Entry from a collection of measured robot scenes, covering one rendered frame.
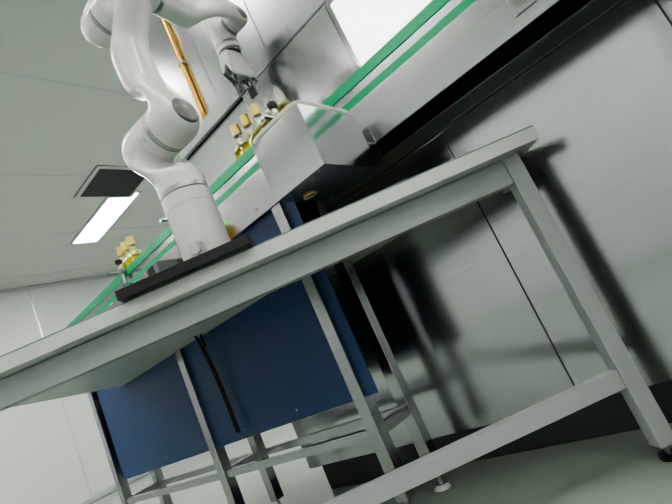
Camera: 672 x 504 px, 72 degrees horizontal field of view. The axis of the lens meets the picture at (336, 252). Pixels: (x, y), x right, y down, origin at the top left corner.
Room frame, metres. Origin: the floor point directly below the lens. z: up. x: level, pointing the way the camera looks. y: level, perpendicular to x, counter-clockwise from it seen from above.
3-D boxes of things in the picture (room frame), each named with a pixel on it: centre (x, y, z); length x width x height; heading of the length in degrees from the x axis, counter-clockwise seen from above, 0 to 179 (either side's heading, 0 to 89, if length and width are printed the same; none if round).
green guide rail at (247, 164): (1.76, 0.71, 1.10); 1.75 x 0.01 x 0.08; 53
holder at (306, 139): (1.10, -0.07, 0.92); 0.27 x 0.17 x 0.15; 143
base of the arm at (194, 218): (1.06, 0.28, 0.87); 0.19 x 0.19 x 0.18
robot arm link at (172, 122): (1.05, 0.25, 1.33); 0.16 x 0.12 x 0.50; 59
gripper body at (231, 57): (1.44, 0.05, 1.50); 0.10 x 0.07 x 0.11; 143
